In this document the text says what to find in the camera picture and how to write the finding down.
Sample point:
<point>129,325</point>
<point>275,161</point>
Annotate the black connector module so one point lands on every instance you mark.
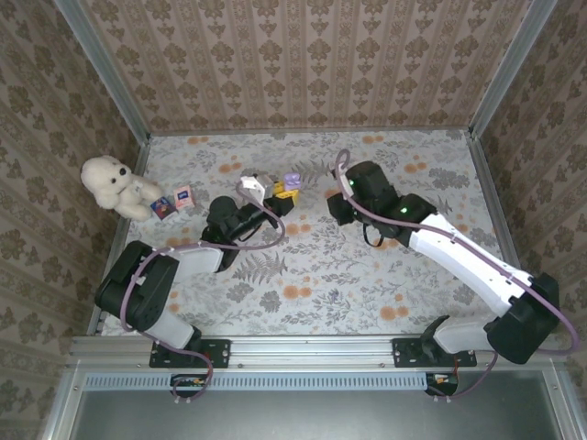
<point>442,382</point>
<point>188,382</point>

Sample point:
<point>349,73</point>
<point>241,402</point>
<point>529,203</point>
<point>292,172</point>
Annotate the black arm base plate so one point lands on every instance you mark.
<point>403,353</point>
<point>215,353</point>

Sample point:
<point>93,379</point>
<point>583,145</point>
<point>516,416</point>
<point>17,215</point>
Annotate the aluminium mounting beam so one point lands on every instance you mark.
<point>312,350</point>

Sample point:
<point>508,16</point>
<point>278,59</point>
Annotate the purple earbud charging case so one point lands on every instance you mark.
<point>291,181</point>

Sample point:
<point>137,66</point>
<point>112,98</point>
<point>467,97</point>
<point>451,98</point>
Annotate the aluminium frame post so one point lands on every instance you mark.
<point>105,73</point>
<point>513,69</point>

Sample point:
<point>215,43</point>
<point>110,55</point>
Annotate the purple earbud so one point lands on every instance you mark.
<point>337,295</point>

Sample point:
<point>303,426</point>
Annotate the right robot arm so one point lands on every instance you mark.
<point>463,261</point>

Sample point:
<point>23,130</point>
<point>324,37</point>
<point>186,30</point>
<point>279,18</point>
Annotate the white teddy bear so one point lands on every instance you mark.
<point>107,183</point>

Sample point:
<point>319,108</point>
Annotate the small pink box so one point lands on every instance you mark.
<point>183,196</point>

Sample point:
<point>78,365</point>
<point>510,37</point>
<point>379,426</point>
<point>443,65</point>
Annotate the small blue box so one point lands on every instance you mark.
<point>162,208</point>

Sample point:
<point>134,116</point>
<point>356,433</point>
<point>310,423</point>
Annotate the grey metal panel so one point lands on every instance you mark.
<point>321,417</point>

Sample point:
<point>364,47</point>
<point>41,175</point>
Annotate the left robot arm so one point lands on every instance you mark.
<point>137,284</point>

